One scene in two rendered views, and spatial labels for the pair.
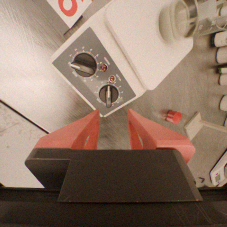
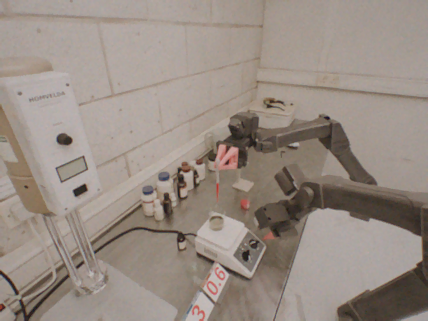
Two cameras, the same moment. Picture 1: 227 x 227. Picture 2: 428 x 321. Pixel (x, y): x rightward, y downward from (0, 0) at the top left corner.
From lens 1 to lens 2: 0.63 m
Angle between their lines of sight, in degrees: 32
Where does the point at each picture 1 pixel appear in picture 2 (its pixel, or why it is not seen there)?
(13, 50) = (252, 297)
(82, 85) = (254, 257)
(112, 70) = (242, 244)
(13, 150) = (306, 288)
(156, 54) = (229, 227)
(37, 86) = (264, 283)
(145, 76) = (240, 228)
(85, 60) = (244, 255)
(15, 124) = (290, 290)
